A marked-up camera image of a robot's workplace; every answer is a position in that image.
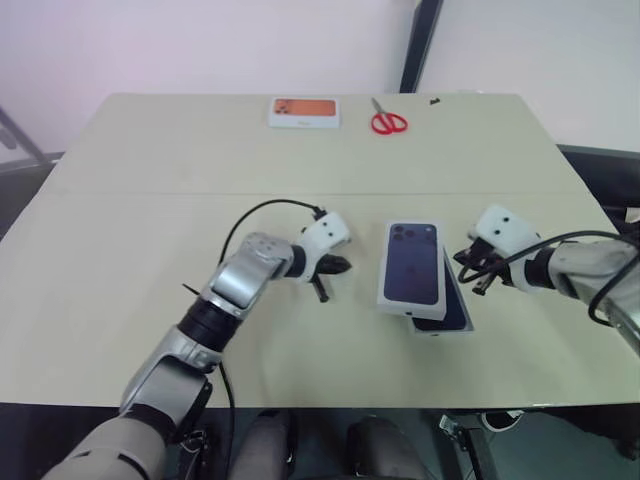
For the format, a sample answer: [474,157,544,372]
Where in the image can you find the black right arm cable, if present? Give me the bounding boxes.
[458,229,640,327]

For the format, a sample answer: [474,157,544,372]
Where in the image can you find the black caster leg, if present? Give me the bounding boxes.
[606,408,640,459]

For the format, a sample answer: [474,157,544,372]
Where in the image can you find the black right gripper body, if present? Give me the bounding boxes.
[468,238,509,284]

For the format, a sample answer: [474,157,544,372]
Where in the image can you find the grey metal frame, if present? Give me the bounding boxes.
[0,104,65,167]

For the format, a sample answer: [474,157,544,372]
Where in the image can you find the white rounded object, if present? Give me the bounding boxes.
[481,409,525,433]

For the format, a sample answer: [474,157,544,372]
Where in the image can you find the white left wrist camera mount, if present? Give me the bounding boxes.
[293,211,352,284]

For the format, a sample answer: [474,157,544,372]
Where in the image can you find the dark rounded shape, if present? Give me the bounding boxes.
[233,410,297,480]
[346,415,427,480]

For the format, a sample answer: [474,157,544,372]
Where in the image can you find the orange-print white phone box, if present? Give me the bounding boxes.
[268,96,343,129]

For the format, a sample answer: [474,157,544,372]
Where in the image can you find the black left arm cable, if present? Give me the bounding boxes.
[218,199,325,480]

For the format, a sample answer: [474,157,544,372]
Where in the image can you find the black table leg frame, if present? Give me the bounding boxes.
[439,412,497,480]

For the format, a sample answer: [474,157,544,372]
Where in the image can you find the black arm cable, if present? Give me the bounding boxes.
[218,199,325,480]
[458,229,640,327]

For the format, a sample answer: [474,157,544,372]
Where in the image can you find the dark vertical post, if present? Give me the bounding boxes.
[399,0,446,94]

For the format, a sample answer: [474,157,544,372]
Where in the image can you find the white phone box lid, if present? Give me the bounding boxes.
[376,218,448,322]

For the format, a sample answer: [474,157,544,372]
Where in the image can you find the small black floor stand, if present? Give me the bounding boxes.
[174,424,211,480]

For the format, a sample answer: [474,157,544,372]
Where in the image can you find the white phone box base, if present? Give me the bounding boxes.
[409,243,476,337]

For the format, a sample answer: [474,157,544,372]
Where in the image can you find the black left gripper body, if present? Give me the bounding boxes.
[311,254,338,283]

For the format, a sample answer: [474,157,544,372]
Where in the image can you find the black furniture beside table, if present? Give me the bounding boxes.
[556,143,640,237]

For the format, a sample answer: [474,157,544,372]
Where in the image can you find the red-handled scissors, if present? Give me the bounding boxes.
[370,97,409,135]

